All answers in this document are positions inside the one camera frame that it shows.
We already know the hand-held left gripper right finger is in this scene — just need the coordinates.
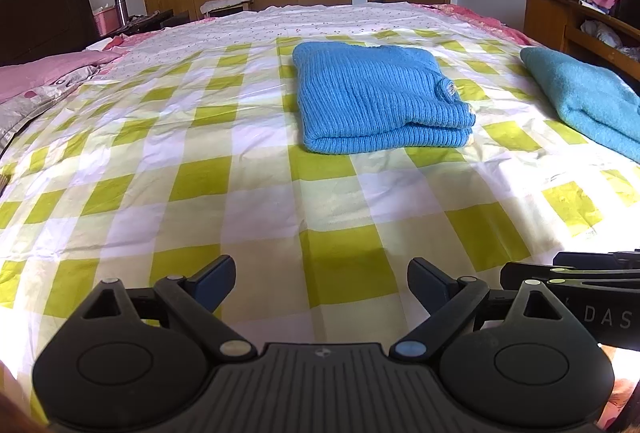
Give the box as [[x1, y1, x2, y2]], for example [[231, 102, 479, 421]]
[[391, 257, 563, 360]]

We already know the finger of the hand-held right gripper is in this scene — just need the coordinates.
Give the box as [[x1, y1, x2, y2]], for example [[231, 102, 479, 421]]
[[500, 262, 640, 295], [554, 250, 640, 270]]

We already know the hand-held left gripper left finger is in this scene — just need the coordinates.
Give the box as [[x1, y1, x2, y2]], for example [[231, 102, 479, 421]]
[[80, 255, 257, 361]]

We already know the blue striped knit sweater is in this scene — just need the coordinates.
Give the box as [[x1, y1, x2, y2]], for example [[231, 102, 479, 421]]
[[292, 42, 477, 155]]

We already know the yellow checked bed sheet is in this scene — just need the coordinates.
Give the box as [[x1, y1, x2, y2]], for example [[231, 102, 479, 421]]
[[0, 27, 640, 424]]

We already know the teal fleece blanket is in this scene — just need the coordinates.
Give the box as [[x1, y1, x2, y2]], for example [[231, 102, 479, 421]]
[[520, 46, 640, 164]]

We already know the white crumpled cloth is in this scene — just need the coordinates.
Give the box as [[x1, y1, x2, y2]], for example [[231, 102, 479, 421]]
[[580, 19, 624, 49]]

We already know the wooden desk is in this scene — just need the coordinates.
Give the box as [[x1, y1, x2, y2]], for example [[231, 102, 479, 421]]
[[524, 0, 640, 85]]

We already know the grey pillow with hearts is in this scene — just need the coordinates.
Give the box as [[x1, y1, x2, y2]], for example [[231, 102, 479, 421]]
[[0, 63, 101, 150]]

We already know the dark wooden nightstand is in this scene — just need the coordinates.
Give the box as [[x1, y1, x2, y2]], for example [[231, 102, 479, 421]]
[[120, 9, 191, 35]]

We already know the pink pillow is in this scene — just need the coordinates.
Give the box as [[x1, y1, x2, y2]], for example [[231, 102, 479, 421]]
[[0, 50, 122, 105]]

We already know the white floral bed sheet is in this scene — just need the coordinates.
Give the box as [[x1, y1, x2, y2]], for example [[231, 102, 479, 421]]
[[107, 2, 506, 64]]

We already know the stool with white cloth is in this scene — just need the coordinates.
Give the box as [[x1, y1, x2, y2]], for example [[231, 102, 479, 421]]
[[200, 0, 257, 19]]

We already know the pink storage box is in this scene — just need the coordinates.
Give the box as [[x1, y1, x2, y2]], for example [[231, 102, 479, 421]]
[[94, 6, 121, 37]]

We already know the dark wooden headboard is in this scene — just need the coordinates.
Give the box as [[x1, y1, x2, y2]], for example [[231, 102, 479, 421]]
[[0, 0, 99, 67]]

